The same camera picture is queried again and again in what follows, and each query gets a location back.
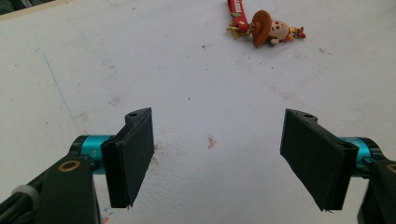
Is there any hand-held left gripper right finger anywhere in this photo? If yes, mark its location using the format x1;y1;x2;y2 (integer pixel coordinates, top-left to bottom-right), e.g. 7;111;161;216
279;108;360;212

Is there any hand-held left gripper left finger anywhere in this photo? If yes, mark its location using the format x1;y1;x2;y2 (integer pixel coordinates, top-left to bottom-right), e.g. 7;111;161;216
101;106;156;209

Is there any cowboy figure keychain red strap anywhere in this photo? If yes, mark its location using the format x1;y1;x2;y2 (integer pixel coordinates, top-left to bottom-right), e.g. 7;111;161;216
226;0;306;49

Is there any white foam board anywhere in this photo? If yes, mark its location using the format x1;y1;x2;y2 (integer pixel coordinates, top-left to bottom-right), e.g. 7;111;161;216
0;0;396;224

